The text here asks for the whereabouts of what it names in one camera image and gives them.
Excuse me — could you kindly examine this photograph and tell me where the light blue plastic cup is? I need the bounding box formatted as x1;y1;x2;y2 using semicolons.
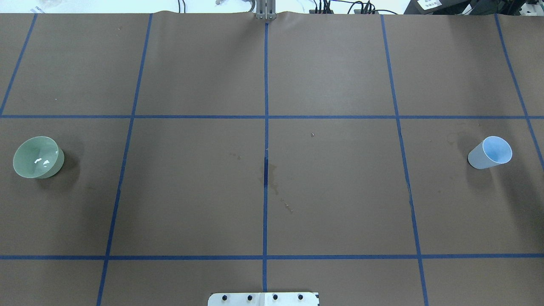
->
467;136;513;169

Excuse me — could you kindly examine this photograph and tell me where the pale green ceramic bowl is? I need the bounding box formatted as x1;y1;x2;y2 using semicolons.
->
12;136;65;179

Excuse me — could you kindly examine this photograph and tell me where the aluminium frame post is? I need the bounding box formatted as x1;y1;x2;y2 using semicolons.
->
251;0;277;21

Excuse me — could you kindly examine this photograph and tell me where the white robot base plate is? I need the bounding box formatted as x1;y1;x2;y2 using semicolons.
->
207;292;320;306

